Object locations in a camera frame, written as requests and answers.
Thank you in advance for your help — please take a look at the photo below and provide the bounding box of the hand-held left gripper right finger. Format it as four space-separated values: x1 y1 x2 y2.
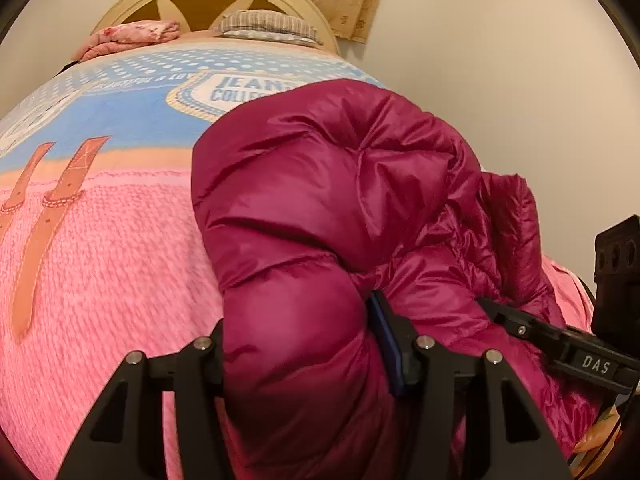
367 290 573 480

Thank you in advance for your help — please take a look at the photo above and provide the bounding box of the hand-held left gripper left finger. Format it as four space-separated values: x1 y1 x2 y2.
55 320 236 480

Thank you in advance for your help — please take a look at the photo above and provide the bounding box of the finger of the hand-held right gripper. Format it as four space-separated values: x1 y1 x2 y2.
475 297 567 362

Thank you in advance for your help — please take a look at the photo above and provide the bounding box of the maroon puffer jacket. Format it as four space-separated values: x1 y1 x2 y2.
191 79 601 480

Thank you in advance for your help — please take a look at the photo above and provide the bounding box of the orange patterned cloth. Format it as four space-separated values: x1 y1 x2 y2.
575 404 622 461

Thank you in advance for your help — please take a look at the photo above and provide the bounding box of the blue and pink printed blanket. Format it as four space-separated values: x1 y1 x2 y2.
0 42 596 480

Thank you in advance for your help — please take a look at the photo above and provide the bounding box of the striped pillow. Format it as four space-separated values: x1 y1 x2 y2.
210 10 321 43

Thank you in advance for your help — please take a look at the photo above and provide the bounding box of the pink floral folded quilt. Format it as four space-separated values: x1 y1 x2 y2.
70 19 181 61

